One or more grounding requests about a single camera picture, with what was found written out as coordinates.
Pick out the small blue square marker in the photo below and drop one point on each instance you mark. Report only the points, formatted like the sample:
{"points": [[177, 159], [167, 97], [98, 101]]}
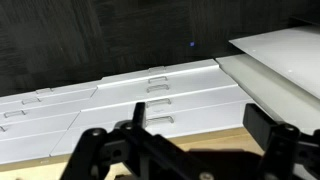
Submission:
{"points": [[192, 44]]}

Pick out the white tall panel board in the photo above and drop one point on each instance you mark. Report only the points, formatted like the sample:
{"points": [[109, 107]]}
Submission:
{"points": [[286, 53]]}

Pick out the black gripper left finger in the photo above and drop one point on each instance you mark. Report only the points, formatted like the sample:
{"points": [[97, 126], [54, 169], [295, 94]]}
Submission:
{"points": [[100, 150]]}

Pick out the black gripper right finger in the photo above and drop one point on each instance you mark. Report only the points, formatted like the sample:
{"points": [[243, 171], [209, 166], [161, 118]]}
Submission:
{"points": [[286, 150]]}

